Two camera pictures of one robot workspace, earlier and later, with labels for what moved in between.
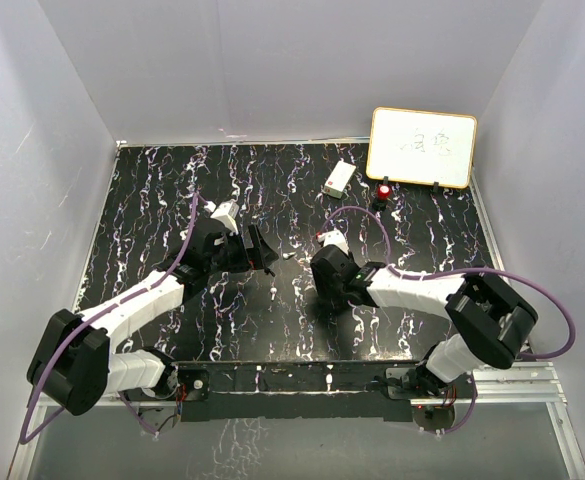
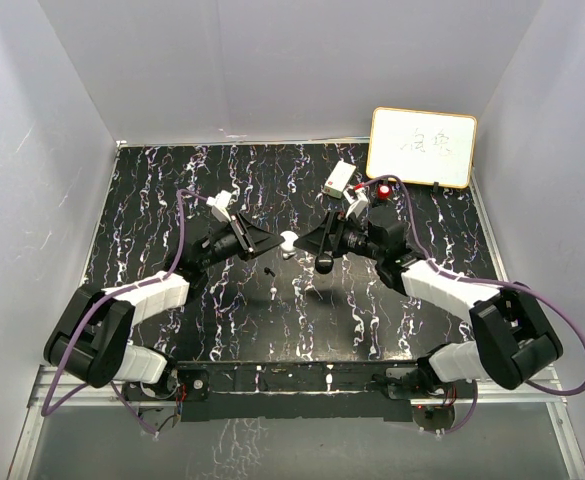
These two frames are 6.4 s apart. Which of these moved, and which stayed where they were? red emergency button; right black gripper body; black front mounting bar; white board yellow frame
Moved: right black gripper body
Stayed: white board yellow frame; black front mounting bar; red emergency button
